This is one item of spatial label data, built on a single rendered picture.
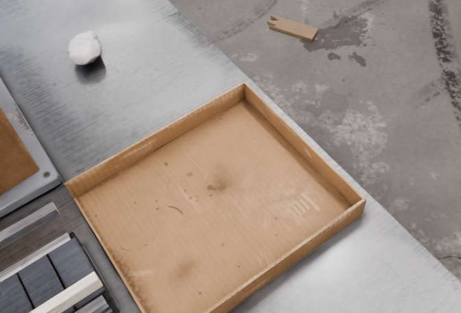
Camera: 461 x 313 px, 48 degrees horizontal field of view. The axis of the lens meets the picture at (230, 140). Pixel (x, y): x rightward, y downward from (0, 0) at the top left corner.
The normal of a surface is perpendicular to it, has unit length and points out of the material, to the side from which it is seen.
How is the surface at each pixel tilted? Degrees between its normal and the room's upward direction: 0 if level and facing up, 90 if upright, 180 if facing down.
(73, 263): 0
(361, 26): 0
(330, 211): 0
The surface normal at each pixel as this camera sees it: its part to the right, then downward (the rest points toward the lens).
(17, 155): 0.64, 0.59
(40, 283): -0.07, -0.60
